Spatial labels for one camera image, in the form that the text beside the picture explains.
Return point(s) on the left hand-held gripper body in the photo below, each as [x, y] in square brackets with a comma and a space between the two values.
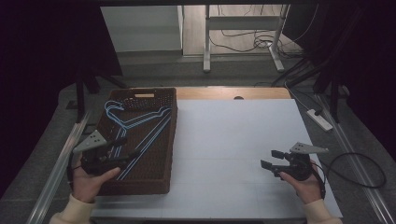
[93, 155]

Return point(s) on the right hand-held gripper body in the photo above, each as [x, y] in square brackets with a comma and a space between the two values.
[297, 168]

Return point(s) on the brown wicker basket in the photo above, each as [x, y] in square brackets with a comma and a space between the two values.
[155, 168]

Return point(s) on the person's right hand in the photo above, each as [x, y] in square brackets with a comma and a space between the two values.
[308, 189]

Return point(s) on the person's left hand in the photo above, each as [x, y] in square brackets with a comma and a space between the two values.
[88, 186]

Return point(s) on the white paper sheet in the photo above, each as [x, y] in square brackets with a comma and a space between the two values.
[233, 140]

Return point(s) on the white power strip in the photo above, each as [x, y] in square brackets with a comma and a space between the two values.
[320, 122]

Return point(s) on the black metal stand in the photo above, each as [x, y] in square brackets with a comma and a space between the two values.
[80, 99]
[334, 102]

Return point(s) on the black plug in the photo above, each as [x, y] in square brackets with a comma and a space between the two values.
[318, 112]

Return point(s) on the small dark table grommet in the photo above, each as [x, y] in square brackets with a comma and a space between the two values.
[238, 97]

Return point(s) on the dark curtain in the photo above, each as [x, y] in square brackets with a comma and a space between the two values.
[373, 62]
[46, 62]

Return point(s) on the white cabinet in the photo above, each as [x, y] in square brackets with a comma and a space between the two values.
[140, 28]

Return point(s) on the aluminium rail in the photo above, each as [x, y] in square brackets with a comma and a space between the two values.
[53, 180]
[382, 205]

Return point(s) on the white metal desk frame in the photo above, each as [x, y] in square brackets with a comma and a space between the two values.
[243, 22]

